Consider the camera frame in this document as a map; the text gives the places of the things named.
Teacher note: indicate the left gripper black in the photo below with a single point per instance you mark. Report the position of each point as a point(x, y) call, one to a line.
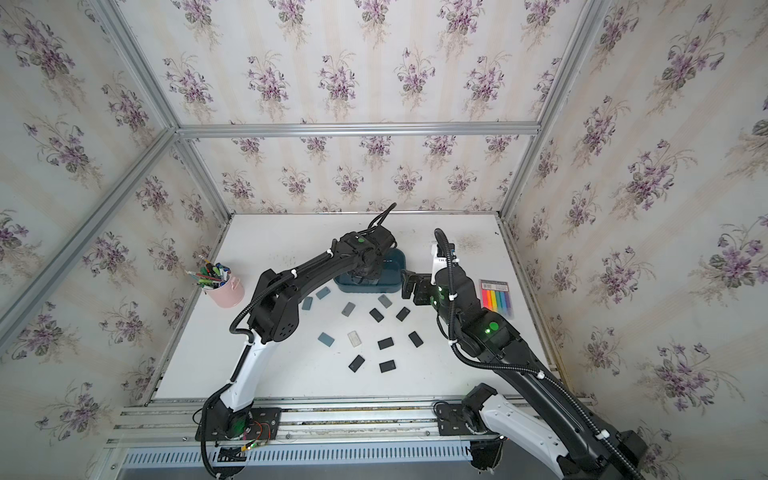
point(378, 273)

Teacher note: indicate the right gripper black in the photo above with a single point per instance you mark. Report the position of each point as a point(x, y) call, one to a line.
point(425, 285)

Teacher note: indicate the black eraser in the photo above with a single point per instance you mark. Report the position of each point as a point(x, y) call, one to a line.
point(376, 315)
point(387, 366)
point(402, 314)
point(356, 363)
point(415, 339)
point(385, 343)

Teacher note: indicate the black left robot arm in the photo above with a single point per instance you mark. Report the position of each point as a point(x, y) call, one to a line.
point(272, 316)

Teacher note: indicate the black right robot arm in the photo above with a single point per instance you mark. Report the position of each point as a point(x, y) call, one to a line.
point(563, 434)

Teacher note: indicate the teal plastic storage box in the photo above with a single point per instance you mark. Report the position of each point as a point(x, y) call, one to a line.
point(388, 281)

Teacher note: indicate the grey eraser by box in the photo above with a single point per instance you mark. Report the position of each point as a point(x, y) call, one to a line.
point(385, 301)

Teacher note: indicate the grey eraser centre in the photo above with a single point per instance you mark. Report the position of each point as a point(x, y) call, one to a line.
point(348, 309)

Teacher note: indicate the grey-blue eraser near box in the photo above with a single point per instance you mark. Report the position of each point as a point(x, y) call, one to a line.
point(323, 292)

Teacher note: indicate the white eraser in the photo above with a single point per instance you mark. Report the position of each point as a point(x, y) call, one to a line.
point(354, 339)

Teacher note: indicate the grey-blue eraser middle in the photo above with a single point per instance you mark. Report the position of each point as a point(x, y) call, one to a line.
point(326, 339)

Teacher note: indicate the coloured highlighter pack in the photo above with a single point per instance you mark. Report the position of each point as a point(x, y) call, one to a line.
point(495, 296)

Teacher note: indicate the pink pen cup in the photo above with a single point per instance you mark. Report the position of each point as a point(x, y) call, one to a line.
point(219, 283)

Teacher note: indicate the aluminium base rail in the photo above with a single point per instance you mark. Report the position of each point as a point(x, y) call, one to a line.
point(313, 431)

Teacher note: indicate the aluminium frame horizontal rail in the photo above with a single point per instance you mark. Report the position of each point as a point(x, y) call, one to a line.
point(525, 128)

